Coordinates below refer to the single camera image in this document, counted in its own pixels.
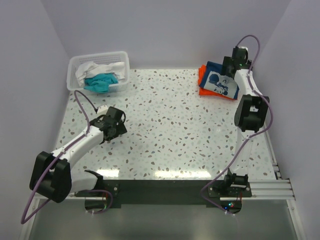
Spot navy blue t shirt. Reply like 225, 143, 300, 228
198, 61, 239, 100

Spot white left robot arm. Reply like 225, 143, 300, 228
29, 105, 127, 203

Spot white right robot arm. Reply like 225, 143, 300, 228
222, 46, 270, 197

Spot teal crumpled t shirt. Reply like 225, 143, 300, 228
84, 73, 119, 94

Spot orange folded t shirt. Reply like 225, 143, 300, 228
197, 61, 239, 100

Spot white crumpled t shirt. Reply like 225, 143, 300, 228
75, 61, 126, 87

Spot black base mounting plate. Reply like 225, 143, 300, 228
75, 179, 253, 213

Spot white plastic basket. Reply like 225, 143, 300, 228
66, 51, 130, 92

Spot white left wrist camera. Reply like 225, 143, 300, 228
96, 104, 109, 116

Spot aluminium frame rail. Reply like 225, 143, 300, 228
249, 179, 296, 200

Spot right side aluminium rail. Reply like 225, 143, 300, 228
243, 66, 297, 201

